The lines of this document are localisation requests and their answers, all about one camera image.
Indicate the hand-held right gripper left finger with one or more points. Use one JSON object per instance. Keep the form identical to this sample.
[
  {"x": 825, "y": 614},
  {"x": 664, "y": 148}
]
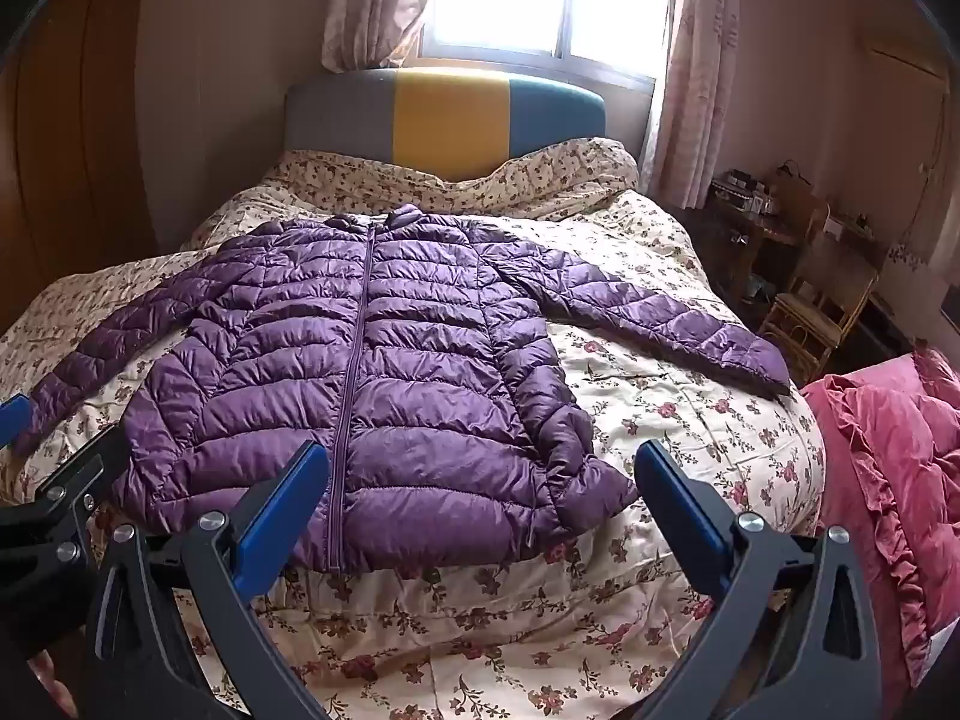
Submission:
[{"x": 281, "y": 506}]

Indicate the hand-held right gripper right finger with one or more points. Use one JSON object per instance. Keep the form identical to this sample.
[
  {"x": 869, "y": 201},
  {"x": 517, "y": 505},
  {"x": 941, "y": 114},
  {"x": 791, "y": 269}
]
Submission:
[{"x": 686, "y": 510}]

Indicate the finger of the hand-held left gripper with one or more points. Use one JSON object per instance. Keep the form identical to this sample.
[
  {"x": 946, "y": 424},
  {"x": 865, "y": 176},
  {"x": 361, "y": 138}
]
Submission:
[
  {"x": 13, "y": 424},
  {"x": 79, "y": 487}
]

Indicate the purple puffer jacket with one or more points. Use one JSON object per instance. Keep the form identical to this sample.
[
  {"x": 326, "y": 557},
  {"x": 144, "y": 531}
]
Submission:
[{"x": 420, "y": 360}]

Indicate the large floral print quilt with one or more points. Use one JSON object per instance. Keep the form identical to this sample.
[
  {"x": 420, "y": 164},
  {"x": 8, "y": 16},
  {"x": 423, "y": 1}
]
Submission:
[{"x": 675, "y": 420}]

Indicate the pink ruffled blanket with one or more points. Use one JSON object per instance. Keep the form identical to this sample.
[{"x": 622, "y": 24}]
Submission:
[{"x": 885, "y": 465}]

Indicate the wooden chair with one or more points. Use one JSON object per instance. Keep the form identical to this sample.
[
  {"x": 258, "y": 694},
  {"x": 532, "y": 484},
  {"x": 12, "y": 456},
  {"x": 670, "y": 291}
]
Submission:
[{"x": 817, "y": 315}]

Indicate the wooden wardrobe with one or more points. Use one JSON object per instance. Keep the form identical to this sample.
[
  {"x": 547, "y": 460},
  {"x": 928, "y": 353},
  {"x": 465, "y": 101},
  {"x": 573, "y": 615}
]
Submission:
[{"x": 75, "y": 165}]

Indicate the cluttered wooden desk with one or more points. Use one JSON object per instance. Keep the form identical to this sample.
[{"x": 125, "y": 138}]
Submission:
[{"x": 750, "y": 232}]

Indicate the brown paper bag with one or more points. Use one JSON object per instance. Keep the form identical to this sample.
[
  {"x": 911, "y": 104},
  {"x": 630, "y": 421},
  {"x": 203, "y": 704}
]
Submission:
[{"x": 791, "y": 191}]

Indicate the long pink patterned curtain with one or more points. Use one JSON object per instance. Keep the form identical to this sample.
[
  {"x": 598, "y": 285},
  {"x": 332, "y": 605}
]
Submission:
[{"x": 697, "y": 90}]

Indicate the grey yellow blue headboard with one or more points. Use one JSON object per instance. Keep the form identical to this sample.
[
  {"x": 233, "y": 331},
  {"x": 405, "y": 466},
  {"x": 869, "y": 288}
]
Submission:
[{"x": 450, "y": 120}]

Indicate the short pink patterned curtain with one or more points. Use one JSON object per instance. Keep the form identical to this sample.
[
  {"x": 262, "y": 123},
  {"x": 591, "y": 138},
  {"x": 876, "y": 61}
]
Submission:
[{"x": 375, "y": 7}]

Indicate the bright window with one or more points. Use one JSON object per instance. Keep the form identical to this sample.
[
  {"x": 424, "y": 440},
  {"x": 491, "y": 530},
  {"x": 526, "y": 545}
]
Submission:
[{"x": 510, "y": 0}]

